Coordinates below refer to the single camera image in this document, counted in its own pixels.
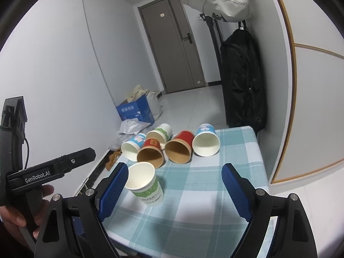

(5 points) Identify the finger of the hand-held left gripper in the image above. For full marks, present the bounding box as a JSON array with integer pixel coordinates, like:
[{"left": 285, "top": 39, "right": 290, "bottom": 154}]
[{"left": 53, "top": 147, "right": 97, "bottom": 178}]

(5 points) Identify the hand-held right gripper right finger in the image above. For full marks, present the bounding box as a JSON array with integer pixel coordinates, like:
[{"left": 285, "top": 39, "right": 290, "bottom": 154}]
[{"left": 221, "top": 163, "right": 319, "bottom": 258}]

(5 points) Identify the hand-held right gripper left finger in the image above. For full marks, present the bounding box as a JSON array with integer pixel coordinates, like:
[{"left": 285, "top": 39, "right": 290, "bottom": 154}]
[{"left": 34, "top": 162, "right": 129, "bottom": 258}]

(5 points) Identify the green patterned paper cup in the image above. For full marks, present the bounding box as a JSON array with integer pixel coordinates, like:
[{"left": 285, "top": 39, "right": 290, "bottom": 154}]
[
  {"left": 146, "top": 124, "right": 173, "bottom": 150},
  {"left": 126, "top": 162, "right": 164, "bottom": 207}
]

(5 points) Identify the blue and white paper cup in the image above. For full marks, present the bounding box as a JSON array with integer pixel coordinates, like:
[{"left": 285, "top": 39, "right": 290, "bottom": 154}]
[
  {"left": 121, "top": 133, "right": 147, "bottom": 162},
  {"left": 192, "top": 124, "right": 220, "bottom": 157}
]

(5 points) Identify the red patterned paper cup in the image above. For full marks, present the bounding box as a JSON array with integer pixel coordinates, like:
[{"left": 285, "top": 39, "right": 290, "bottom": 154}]
[{"left": 137, "top": 138, "right": 164, "bottom": 169}]

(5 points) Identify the plain red paper cup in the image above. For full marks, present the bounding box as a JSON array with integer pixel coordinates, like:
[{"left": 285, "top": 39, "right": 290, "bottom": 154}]
[{"left": 164, "top": 130, "right": 195, "bottom": 164}]

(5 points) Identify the person's left hand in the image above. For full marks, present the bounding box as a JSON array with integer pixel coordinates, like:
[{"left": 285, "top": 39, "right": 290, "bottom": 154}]
[{"left": 0, "top": 184, "right": 55, "bottom": 248}]

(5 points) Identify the brown crumpled object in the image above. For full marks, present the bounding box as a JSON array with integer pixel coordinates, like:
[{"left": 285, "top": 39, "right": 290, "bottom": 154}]
[{"left": 106, "top": 150, "right": 123, "bottom": 171}]

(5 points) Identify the teal checked tablecloth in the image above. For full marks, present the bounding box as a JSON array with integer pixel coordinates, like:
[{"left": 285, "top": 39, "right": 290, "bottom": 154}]
[{"left": 103, "top": 127, "right": 270, "bottom": 258}]

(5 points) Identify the clear plastic bag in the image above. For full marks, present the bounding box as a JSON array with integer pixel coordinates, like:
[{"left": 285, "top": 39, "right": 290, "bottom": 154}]
[{"left": 109, "top": 118, "right": 151, "bottom": 151}]

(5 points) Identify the blue cardboard box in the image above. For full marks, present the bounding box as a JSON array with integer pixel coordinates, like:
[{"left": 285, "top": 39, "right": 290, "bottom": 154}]
[{"left": 116, "top": 94, "right": 155, "bottom": 127}]

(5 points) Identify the beige cloth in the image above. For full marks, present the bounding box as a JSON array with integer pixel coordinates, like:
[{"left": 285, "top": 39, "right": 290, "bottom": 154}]
[{"left": 127, "top": 84, "right": 151, "bottom": 104}]

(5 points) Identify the white sack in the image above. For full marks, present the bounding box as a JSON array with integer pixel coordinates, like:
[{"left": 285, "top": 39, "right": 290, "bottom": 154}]
[{"left": 146, "top": 91, "right": 164, "bottom": 120}]

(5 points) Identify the black hanging bag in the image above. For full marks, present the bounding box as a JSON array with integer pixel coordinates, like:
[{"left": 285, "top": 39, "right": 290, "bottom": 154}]
[{"left": 220, "top": 28, "right": 268, "bottom": 138}]

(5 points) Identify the white wardrobe with wooden trim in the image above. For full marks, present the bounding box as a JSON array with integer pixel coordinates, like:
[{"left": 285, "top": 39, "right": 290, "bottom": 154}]
[{"left": 265, "top": 0, "right": 344, "bottom": 195}]

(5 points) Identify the grey brown door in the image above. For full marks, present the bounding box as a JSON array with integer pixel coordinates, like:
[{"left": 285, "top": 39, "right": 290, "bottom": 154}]
[{"left": 138, "top": 0, "right": 208, "bottom": 94}]

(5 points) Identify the black coat rack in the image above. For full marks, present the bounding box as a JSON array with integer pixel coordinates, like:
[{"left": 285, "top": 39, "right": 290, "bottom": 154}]
[{"left": 199, "top": 13, "right": 224, "bottom": 86}]

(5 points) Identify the thin black cable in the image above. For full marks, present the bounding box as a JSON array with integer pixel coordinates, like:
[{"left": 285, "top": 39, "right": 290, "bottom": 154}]
[{"left": 24, "top": 138, "right": 30, "bottom": 168}]

